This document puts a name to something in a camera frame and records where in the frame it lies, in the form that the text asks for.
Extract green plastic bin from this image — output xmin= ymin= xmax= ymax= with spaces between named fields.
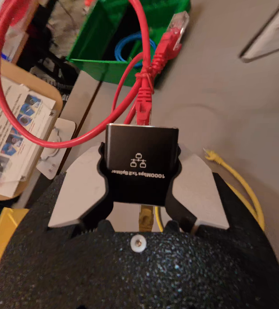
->
xmin=66 ymin=0 xmax=191 ymax=87

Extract wooden clipboard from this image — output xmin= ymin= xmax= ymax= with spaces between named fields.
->
xmin=0 ymin=51 xmax=64 ymax=201

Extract blue ethernet cable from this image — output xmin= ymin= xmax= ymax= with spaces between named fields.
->
xmin=114 ymin=33 xmax=157 ymax=62

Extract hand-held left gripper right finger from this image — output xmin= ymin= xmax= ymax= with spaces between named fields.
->
xmin=166 ymin=150 xmax=229 ymax=233

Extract black ethernet splitter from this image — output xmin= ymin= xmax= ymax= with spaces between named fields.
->
xmin=105 ymin=123 xmax=180 ymax=206

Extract yellow ethernet cable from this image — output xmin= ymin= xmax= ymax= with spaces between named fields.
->
xmin=139 ymin=149 xmax=265 ymax=232

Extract red ethernet cable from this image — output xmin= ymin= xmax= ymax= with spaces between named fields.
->
xmin=0 ymin=0 xmax=190 ymax=148

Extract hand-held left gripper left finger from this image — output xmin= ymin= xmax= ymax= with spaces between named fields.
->
xmin=48 ymin=144 xmax=113 ymax=231

